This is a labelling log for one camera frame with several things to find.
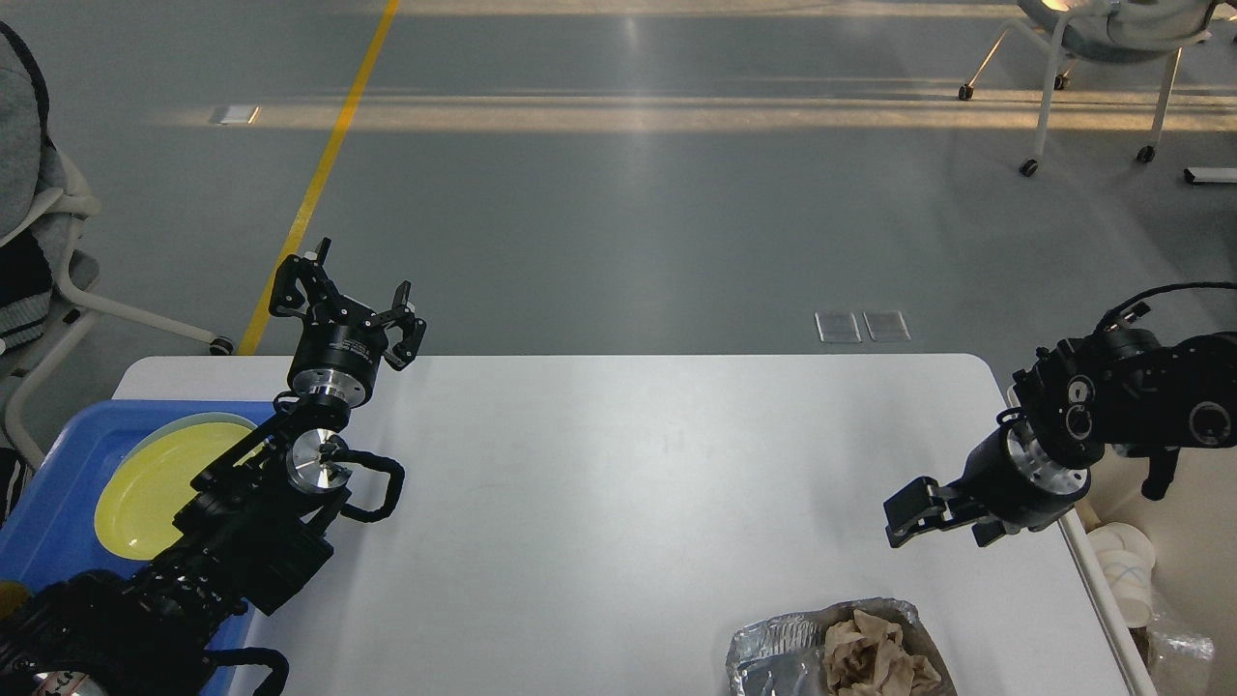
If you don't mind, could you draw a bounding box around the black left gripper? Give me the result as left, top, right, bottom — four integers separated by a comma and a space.
268, 237, 428, 407

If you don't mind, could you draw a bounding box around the white office chair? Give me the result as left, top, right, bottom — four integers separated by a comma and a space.
1, 26, 235, 518
956, 1, 1220, 178

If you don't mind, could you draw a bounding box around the white plastic bin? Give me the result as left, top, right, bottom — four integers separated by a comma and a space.
1047, 449, 1235, 695

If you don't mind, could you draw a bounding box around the white paper cup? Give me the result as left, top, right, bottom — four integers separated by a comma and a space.
1086, 520, 1157, 569

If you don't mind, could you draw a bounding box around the pale green plate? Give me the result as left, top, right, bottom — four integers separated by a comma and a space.
121, 413, 256, 464

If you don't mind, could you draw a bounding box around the clear plastic cup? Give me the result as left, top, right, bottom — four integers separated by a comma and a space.
1097, 549, 1152, 628

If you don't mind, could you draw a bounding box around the white office chair left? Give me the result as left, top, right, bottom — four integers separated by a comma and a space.
1, 26, 235, 518

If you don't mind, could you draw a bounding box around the yellow plate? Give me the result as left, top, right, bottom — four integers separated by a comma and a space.
94, 428, 230, 561

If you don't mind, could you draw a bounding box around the blue plastic tray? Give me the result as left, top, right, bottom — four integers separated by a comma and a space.
2, 401, 273, 695

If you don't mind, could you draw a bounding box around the white bar on floor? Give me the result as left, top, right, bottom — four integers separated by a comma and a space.
1183, 166, 1237, 185

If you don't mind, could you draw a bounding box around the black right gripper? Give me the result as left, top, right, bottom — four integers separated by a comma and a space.
883, 423, 1091, 549

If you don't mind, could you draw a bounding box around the brown paper napkin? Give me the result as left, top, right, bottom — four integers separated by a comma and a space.
820, 609, 944, 695

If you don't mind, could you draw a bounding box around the white floor socket plate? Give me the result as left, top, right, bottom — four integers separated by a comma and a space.
213, 104, 260, 125

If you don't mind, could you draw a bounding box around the aluminium foil sheet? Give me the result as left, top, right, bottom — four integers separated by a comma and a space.
1131, 592, 1215, 695
725, 597, 956, 695

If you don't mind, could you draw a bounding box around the small clear plastic lid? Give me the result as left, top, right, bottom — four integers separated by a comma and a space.
814, 312, 863, 344
863, 312, 910, 342

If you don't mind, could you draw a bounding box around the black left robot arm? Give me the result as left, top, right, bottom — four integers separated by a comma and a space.
2, 239, 427, 695

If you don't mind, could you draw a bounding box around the white office chair right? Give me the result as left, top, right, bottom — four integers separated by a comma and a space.
956, 1, 1220, 178

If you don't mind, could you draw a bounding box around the dark teal mug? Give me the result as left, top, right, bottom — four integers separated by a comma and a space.
0, 580, 33, 621

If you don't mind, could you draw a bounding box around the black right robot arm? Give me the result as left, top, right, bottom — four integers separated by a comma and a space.
883, 286, 1236, 549

